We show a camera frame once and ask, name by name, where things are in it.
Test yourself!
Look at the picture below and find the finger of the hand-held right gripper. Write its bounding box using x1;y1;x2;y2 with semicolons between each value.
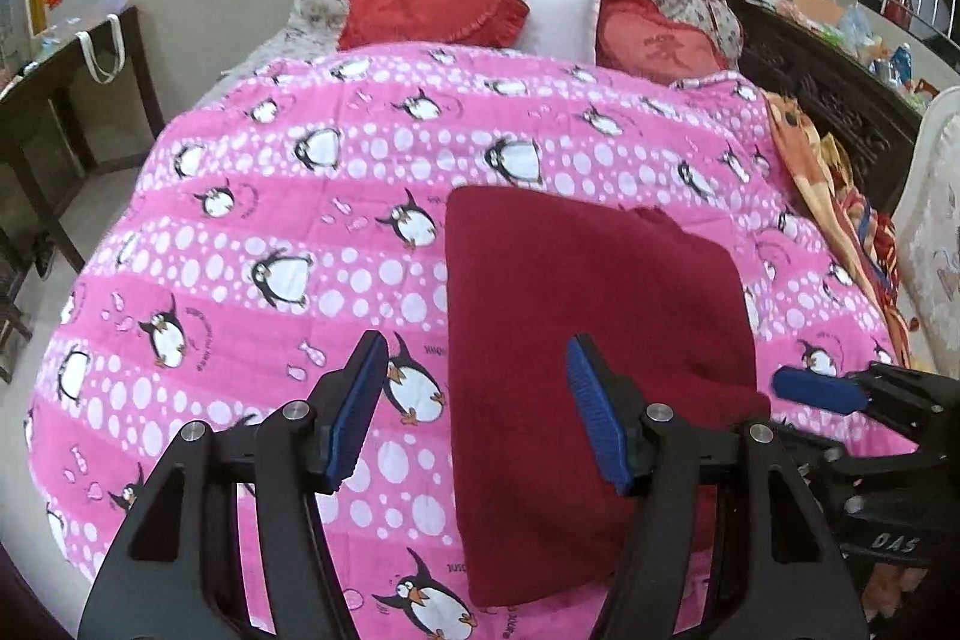
771;361;960;442
784;426;938;521

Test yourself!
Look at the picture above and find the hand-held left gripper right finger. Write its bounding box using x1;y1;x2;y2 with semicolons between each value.
566;334;871;640

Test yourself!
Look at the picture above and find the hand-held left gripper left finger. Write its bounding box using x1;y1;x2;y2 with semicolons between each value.
77;330;391;640

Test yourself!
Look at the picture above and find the dark red sweater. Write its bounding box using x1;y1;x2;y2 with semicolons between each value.
444;184;773;609

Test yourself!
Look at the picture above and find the pink penguin print blanket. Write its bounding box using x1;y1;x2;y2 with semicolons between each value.
26;44;901;640

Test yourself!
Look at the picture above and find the white floral upholstered chair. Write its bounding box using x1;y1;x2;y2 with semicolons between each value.
896;85;960;341

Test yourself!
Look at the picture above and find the orange printed blanket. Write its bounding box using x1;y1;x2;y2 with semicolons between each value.
765;92;912;371

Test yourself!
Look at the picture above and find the dark carved wooden cabinet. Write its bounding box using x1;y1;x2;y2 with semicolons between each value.
724;0;923;214

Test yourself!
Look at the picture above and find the small red heart pillow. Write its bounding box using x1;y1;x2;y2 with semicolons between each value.
596;0;728;86

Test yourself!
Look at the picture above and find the cardboard box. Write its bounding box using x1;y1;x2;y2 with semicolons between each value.
791;0;848;24

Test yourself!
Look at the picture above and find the white pillow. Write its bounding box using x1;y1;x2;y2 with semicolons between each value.
499;0;603;65

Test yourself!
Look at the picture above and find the dark wooden side table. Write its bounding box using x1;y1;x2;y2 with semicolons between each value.
0;2;167;275

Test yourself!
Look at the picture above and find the white tote bag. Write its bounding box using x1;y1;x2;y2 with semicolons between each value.
73;12;127;84

